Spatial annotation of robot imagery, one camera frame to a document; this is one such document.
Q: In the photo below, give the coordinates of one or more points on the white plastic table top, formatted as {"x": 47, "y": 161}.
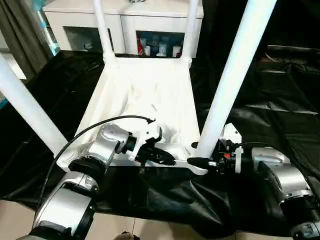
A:
{"x": 150, "y": 82}

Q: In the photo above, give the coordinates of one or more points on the white plastic table leg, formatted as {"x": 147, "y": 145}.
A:
{"x": 230, "y": 75}
{"x": 190, "y": 30}
{"x": 102, "y": 30}
{"x": 25, "y": 100}

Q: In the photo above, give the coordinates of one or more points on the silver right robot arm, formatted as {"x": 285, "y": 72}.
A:
{"x": 287, "y": 175}

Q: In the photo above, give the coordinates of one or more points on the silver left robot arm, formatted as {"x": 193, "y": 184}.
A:
{"x": 110, "y": 137}

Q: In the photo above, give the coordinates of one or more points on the black work mat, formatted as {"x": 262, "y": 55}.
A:
{"x": 262, "y": 105}

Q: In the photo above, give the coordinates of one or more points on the white red mug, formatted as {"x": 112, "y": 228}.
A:
{"x": 178, "y": 54}

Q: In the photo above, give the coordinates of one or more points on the light blue packaged box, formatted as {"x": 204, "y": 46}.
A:
{"x": 52, "y": 42}

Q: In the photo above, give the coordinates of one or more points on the white glass-door cabinet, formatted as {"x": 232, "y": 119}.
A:
{"x": 75, "y": 20}

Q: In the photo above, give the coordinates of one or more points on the teal floor mat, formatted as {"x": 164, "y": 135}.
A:
{"x": 2, "y": 103}

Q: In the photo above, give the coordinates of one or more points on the blue white ceramic ornament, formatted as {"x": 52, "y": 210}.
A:
{"x": 137, "y": 1}

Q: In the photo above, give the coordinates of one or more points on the black fabric bag yellow label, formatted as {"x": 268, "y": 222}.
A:
{"x": 295, "y": 22}

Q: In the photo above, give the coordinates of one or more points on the grey curtain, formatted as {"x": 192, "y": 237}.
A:
{"x": 22, "y": 37}

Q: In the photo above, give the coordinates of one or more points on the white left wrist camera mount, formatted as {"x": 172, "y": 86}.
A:
{"x": 147, "y": 132}

